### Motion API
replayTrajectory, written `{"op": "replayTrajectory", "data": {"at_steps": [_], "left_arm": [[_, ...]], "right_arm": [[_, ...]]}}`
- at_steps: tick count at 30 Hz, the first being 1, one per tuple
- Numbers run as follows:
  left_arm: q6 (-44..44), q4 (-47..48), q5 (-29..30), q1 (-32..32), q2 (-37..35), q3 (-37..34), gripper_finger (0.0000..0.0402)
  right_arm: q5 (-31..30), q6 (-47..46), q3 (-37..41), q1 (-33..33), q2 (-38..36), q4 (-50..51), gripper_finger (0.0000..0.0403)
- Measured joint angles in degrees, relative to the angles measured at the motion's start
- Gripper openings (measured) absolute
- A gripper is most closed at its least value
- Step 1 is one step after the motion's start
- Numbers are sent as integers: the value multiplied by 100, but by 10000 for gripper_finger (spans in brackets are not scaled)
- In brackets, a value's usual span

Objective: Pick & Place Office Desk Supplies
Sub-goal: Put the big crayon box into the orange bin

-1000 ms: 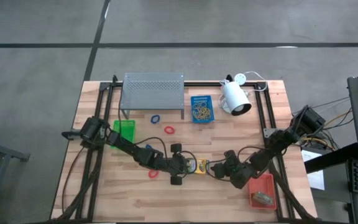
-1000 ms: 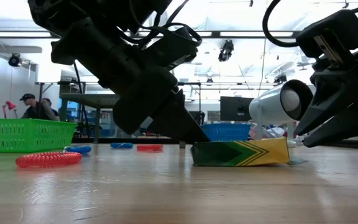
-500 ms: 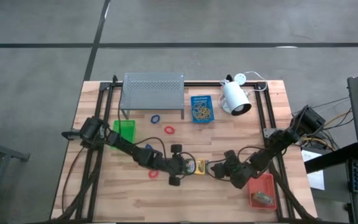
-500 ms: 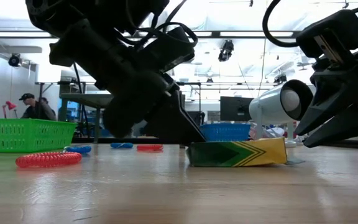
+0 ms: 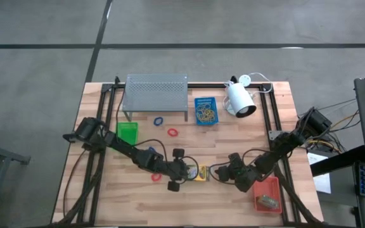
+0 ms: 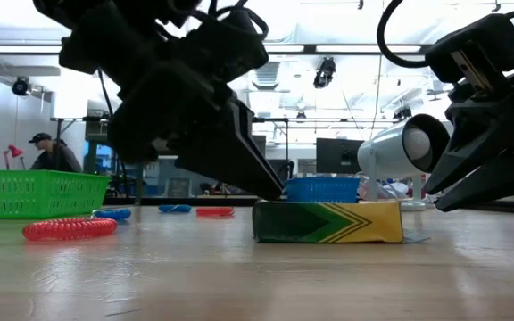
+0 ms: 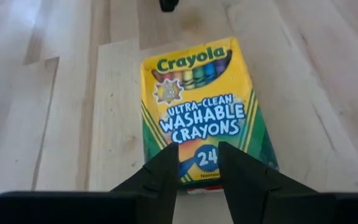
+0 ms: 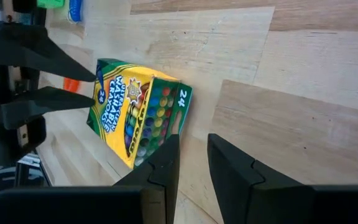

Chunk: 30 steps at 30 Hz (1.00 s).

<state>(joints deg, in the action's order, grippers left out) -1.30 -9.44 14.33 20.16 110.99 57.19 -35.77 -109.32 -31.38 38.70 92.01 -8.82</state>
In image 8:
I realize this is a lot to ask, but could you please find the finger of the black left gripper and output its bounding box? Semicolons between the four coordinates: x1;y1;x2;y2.
1;86;96;130
0;23;96;83

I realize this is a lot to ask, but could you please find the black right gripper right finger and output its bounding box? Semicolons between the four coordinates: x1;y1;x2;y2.
208;133;304;224

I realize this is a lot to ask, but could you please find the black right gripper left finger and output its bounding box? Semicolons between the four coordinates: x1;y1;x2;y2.
113;134;180;224

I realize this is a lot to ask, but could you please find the yellow green crayon box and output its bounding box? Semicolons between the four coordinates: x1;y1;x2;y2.
86;58;194;170

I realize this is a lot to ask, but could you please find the green plastic basket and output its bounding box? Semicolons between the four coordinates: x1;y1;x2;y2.
37;0;65;9

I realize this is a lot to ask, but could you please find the orange coil wrist keychain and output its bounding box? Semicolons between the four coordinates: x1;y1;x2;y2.
63;77;82;93

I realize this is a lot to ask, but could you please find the blue coil wrist keychain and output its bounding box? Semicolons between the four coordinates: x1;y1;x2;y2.
68;0;84;24

